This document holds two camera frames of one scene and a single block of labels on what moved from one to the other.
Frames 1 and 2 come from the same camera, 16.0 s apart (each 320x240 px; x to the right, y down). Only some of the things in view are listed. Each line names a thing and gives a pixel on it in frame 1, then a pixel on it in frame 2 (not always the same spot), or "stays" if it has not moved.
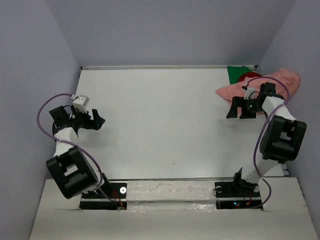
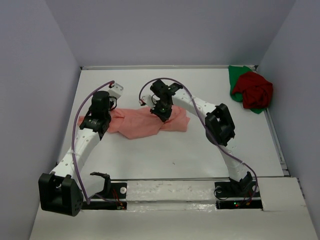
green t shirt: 235,73 stays
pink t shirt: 286,81 → 137,123
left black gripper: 95,124 → 90,107
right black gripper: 238,101 → 164,116
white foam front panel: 173,210 stays
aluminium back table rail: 159,67 stays
